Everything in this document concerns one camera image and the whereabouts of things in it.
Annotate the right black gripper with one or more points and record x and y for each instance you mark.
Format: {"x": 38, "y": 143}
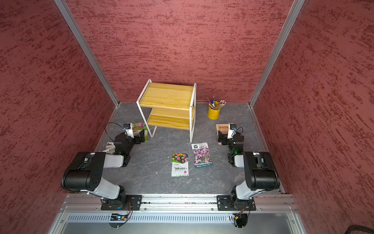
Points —
{"x": 224, "y": 138}

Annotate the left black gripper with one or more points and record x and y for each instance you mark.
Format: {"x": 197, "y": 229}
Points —
{"x": 137, "y": 138}

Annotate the orange shop picture book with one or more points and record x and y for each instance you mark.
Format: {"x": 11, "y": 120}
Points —
{"x": 222, "y": 127}

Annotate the green white seed bag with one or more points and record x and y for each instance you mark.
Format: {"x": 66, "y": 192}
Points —
{"x": 137, "y": 127}

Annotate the pink flower seed bag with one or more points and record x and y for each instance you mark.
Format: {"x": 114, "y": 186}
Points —
{"x": 202, "y": 157}

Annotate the white sunflower seed bag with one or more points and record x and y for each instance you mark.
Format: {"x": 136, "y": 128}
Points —
{"x": 180, "y": 165}

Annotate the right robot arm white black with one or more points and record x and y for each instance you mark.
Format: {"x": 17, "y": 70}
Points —
{"x": 260, "y": 174}

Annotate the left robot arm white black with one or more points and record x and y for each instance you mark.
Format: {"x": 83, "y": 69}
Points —
{"x": 84, "y": 173}

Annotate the yellow metal pencil cup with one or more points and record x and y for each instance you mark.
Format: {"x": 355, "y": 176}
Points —
{"x": 213, "y": 114}

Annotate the white stapler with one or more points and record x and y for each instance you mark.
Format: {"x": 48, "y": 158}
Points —
{"x": 110, "y": 148}

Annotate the coloured pencils bunch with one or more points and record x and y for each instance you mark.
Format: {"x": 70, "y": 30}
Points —
{"x": 216, "y": 105}

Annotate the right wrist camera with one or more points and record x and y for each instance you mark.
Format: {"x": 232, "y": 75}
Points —
{"x": 232, "y": 130}

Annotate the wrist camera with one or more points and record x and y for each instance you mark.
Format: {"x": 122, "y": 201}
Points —
{"x": 128, "y": 129}
{"x": 232, "y": 130}

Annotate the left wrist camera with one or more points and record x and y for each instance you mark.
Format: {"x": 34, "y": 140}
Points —
{"x": 128, "y": 129}

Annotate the wooden shelf white metal frame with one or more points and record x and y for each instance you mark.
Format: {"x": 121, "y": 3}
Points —
{"x": 169, "y": 106}

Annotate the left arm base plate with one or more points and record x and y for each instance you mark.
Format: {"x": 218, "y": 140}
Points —
{"x": 133, "y": 202}

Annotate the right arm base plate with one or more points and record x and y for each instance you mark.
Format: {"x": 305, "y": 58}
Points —
{"x": 227, "y": 203}

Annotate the aluminium rail frame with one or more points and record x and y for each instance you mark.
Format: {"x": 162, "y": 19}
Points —
{"x": 178, "y": 208}

